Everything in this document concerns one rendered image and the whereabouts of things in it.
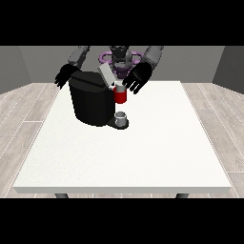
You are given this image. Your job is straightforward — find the small grey cup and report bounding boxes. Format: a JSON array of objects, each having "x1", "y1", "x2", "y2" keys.
[{"x1": 114, "y1": 111, "x2": 128, "y2": 127}]

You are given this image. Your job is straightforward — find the black coffee machine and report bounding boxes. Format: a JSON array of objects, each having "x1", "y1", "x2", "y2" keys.
[{"x1": 68, "y1": 71, "x2": 130, "y2": 130}]

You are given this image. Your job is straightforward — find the grey robot trunk purple rings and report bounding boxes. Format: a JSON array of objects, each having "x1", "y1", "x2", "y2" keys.
[{"x1": 98, "y1": 46, "x2": 143, "y2": 79}]

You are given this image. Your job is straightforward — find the pale grey machine lid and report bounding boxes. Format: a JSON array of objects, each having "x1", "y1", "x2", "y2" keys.
[{"x1": 97, "y1": 62, "x2": 117, "y2": 88}]

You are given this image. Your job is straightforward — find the red pod holder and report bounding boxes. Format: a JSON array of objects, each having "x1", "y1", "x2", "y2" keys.
[{"x1": 112, "y1": 87, "x2": 128, "y2": 105}]

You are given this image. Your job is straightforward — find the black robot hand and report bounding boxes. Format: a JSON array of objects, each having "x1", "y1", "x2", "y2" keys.
[
  {"x1": 122, "y1": 61, "x2": 153, "y2": 95},
  {"x1": 53, "y1": 63, "x2": 81, "y2": 91}
]

